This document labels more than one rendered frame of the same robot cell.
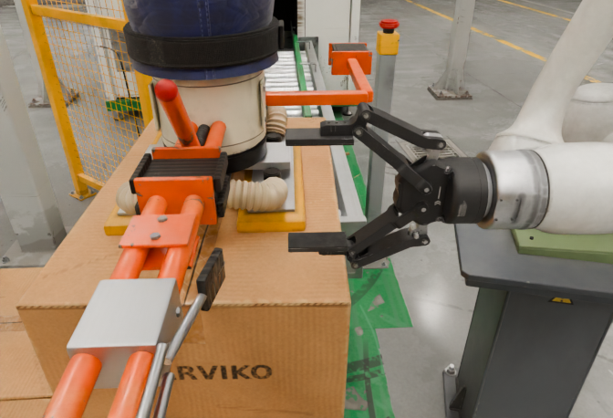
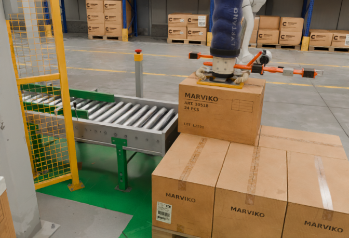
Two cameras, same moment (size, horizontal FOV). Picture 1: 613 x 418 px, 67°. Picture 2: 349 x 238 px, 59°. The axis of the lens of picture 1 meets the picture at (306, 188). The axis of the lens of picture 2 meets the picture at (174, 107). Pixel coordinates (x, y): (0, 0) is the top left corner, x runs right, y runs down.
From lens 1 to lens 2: 248 cm
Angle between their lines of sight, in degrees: 62
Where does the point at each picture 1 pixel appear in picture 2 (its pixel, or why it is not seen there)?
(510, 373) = not seen: hidden behind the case
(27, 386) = (222, 153)
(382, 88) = (141, 73)
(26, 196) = (31, 197)
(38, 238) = (35, 225)
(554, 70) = (246, 44)
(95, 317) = (289, 69)
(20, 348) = (206, 155)
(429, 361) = not seen: hidden behind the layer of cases
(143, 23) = (236, 47)
